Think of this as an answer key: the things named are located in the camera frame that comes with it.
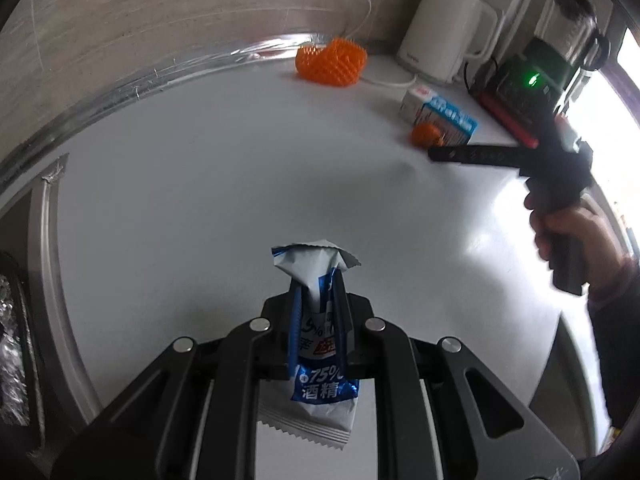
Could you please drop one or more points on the white electric kettle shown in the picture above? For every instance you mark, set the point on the white electric kettle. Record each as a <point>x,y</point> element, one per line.
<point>440,30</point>

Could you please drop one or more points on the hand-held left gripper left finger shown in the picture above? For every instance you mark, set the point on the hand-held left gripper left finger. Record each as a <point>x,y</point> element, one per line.
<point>296,320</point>

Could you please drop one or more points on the orange foam net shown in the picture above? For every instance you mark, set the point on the orange foam net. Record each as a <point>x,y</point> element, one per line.
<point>330,62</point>

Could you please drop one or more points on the blue white wipe packet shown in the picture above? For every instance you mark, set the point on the blue white wipe packet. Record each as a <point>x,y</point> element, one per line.
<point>317,270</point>

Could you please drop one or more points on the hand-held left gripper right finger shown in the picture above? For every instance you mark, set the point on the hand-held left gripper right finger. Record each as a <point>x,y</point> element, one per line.
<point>341,310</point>

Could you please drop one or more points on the foil burner liner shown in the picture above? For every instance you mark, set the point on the foil burner liner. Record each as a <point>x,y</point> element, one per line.
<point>11,355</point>

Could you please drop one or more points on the blue white carton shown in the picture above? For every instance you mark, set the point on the blue white carton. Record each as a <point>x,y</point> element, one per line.
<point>447,117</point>

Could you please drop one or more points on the red black blender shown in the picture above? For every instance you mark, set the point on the red black blender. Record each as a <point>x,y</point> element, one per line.
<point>510,90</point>

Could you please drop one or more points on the small orange fruit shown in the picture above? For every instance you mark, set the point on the small orange fruit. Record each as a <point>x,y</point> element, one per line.
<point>425,135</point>

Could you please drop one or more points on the stainless steel gas stove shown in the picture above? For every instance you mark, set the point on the stainless steel gas stove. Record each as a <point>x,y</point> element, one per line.
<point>47,270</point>

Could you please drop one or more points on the person's right forearm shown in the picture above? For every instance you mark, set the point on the person's right forearm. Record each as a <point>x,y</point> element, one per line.
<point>617,340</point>

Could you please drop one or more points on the person's right hand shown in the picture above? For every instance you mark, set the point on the person's right hand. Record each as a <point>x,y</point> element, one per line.
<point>595,235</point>

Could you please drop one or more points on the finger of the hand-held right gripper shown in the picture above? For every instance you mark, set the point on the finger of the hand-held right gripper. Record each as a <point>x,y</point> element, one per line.
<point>475,154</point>

